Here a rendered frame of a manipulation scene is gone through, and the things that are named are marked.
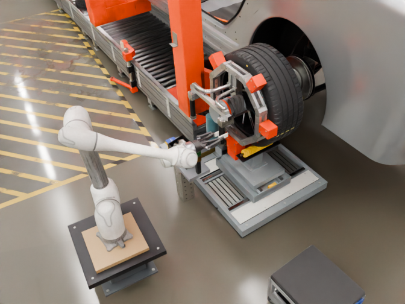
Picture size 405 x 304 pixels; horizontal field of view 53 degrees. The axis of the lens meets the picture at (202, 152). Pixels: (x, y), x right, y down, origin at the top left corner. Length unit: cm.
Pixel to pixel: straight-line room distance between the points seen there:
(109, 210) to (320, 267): 127
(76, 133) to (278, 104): 116
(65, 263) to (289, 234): 159
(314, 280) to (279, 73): 121
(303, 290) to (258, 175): 101
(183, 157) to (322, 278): 104
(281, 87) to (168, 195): 133
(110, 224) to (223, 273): 84
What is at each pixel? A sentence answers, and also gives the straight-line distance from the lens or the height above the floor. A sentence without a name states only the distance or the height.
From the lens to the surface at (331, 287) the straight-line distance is 246.
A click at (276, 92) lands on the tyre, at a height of 105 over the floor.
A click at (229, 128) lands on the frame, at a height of 62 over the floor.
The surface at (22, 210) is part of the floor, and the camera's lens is 350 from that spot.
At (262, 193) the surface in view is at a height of 15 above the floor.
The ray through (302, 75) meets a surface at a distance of 287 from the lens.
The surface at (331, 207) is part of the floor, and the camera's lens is 324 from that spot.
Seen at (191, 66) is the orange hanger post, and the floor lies 95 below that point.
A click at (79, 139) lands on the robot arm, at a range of 215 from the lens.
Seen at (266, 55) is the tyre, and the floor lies 117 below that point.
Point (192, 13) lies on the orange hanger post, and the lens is 273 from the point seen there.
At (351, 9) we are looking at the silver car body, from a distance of 230.
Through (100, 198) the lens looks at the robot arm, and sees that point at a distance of 260.
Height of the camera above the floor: 244
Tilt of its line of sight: 43 degrees down
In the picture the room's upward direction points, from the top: 3 degrees counter-clockwise
